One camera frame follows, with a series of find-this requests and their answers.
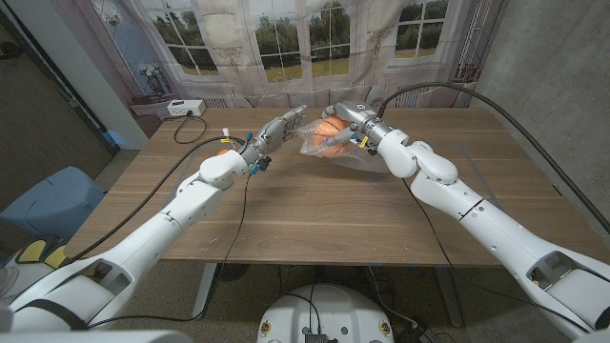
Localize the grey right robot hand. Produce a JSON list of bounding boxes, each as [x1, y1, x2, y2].
[[321, 100, 382, 148]]

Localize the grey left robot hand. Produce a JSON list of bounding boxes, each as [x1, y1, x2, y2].
[[240, 104, 309, 166]]

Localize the orange mini basketball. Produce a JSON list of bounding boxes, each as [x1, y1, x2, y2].
[[312, 116, 352, 157]]

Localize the clear bubble wrap sheet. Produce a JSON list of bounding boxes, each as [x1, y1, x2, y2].
[[295, 116, 390, 173]]

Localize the white power strip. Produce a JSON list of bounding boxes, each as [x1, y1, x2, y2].
[[166, 98, 208, 119]]

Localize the black power adapter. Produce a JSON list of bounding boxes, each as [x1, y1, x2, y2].
[[397, 323, 433, 343]]

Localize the printed window scene backdrop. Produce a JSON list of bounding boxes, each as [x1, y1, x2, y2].
[[50, 0, 509, 139]]

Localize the white table leg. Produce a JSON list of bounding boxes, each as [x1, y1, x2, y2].
[[436, 266, 463, 328], [193, 262, 218, 319]]

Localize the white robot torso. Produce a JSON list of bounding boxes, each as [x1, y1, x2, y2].
[[256, 284, 396, 343]]

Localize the thin black power cable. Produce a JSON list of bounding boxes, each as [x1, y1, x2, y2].
[[173, 112, 209, 145]]

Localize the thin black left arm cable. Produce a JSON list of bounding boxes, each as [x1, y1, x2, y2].
[[88, 171, 254, 330]]

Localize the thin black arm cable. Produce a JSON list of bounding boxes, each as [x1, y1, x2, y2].
[[88, 171, 254, 330], [399, 175, 595, 334]]

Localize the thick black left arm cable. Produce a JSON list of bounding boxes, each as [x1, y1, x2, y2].
[[64, 135, 247, 268]]

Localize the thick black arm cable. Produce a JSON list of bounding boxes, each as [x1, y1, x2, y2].
[[64, 135, 247, 268], [376, 81, 610, 234]]

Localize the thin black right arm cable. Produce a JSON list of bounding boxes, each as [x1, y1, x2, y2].
[[399, 175, 595, 334]]

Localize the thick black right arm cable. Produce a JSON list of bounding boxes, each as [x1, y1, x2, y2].
[[376, 81, 610, 234]]

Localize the dark perforated wall panel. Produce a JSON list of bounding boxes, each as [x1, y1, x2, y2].
[[0, 9, 120, 211]]

